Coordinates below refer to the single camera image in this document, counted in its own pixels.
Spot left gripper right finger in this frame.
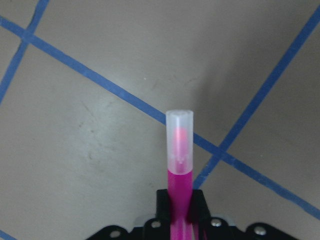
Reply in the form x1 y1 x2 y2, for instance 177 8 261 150
187 189 212 240

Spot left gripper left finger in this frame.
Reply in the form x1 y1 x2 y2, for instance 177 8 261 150
143 189 171 240

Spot pink marker pen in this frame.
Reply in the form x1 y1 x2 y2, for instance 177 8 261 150
165 109 194 240

